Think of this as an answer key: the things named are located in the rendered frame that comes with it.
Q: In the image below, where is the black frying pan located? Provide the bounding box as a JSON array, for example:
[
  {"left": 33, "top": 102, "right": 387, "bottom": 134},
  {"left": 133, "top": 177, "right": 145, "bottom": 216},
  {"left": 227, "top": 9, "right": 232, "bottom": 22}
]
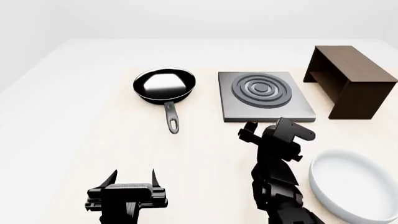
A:
[{"left": 132, "top": 67, "right": 197, "bottom": 134}]

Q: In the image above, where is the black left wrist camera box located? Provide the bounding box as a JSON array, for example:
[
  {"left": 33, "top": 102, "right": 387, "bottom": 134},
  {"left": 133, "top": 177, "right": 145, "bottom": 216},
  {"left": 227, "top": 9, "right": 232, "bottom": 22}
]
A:
[{"left": 104, "top": 183, "right": 154, "bottom": 200}]

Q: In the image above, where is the white shallow bowl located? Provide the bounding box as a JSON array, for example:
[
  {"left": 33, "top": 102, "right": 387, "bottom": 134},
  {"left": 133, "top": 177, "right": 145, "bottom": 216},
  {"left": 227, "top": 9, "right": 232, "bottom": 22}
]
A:
[{"left": 308, "top": 149, "right": 398, "bottom": 224}]

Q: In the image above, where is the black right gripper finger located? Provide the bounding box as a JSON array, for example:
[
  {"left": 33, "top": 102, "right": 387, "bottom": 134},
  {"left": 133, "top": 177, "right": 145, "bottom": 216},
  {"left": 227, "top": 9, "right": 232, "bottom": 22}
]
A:
[
  {"left": 237, "top": 128, "right": 253, "bottom": 142},
  {"left": 243, "top": 121, "right": 259, "bottom": 134}
]

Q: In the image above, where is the dark brown wooden shelf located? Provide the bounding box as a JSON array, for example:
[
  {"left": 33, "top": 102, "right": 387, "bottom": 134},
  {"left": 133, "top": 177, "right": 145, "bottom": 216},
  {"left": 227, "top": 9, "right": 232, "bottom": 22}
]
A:
[{"left": 303, "top": 45, "right": 398, "bottom": 121}]

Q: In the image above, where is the grey single-burner stove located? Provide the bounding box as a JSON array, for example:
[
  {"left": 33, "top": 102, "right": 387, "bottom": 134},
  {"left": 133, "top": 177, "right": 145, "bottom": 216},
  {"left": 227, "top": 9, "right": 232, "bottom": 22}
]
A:
[{"left": 218, "top": 71, "right": 317, "bottom": 123}]

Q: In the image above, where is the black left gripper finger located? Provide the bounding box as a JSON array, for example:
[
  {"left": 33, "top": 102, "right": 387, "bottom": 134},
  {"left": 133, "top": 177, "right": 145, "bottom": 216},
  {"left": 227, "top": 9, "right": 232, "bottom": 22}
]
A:
[
  {"left": 98, "top": 169, "right": 118, "bottom": 189},
  {"left": 151, "top": 168, "right": 163, "bottom": 189}
]

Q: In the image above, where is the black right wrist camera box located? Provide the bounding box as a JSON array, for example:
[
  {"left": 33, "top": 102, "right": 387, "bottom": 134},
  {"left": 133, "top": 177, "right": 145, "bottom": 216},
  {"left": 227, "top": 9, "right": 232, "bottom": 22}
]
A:
[{"left": 275, "top": 116, "right": 317, "bottom": 144}]

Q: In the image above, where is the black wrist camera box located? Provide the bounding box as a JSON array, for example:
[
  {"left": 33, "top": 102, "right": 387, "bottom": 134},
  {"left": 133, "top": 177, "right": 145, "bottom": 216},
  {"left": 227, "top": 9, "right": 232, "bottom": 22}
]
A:
[
  {"left": 104, "top": 183, "right": 154, "bottom": 200},
  {"left": 275, "top": 116, "right": 317, "bottom": 144}
]

